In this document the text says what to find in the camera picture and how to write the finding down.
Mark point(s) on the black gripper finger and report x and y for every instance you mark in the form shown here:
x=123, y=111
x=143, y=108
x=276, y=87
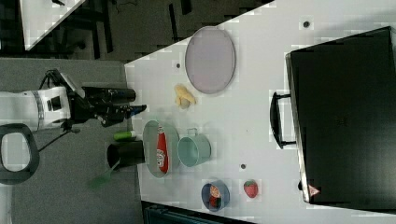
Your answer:
x=127, y=111

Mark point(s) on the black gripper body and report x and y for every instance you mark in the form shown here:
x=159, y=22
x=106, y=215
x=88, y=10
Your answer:
x=82, y=110

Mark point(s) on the red felt ketchup bottle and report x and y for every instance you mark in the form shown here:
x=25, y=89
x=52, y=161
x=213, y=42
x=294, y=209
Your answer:
x=162, y=155

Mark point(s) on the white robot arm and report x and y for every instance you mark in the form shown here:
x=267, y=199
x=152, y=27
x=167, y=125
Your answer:
x=63, y=108

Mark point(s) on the pale green metal strainer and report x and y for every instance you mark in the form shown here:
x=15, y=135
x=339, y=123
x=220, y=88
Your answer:
x=150, y=138

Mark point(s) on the green marker bottle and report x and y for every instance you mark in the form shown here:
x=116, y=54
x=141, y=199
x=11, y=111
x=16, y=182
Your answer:
x=123, y=136

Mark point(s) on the black cylinder cup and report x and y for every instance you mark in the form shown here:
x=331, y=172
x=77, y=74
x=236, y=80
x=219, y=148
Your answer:
x=126, y=154

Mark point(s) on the yellow plush banana toy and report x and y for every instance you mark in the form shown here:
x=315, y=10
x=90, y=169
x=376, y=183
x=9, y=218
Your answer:
x=183, y=97

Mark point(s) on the teal metal mug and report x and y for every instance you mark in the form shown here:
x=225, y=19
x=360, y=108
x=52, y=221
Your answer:
x=193, y=149

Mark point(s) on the lavender oval plate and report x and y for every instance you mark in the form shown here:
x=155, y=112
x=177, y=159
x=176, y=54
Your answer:
x=210, y=60

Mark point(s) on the white side table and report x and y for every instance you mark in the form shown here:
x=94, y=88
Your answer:
x=40, y=17

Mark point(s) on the dark teal crate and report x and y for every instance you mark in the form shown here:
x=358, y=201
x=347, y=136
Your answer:
x=154, y=213

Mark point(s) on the blue bowl with toy food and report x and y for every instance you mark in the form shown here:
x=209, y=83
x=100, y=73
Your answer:
x=215, y=195

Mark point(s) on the red plush strawberry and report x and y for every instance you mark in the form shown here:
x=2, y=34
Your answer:
x=251, y=188

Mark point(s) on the black toaster oven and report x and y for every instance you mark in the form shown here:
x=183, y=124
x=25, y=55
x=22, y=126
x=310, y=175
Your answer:
x=342, y=99

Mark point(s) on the black cylinder post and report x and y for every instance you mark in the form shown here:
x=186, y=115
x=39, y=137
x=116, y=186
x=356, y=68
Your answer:
x=96, y=95

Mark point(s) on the black loop frame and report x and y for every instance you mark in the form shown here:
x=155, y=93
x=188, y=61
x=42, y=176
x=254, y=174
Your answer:
x=19, y=154

